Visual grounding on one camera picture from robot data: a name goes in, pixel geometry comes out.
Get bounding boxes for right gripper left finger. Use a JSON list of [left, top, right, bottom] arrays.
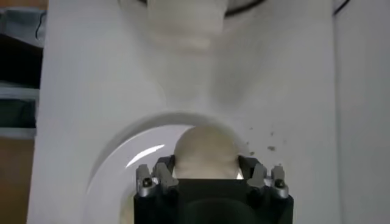
[[135, 155, 180, 198]]

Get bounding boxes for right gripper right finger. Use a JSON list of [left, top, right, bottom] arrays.
[[238, 155, 289, 198]]

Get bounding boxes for white steamed baozi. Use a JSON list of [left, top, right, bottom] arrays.
[[119, 199, 135, 224], [172, 124, 241, 180]]

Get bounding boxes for grey black robot base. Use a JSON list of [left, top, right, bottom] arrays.
[[0, 7, 48, 139]]

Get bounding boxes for white round plate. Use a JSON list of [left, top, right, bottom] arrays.
[[82, 111, 254, 224]]

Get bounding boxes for dark crumbs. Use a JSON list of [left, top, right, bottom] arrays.
[[245, 126, 289, 156]]

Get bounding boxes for white electric cooker pot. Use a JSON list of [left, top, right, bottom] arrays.
[[118, 0, 269, 54]]

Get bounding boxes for cooker power cord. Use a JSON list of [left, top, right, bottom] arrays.
[[333, 0, 351, 16]]

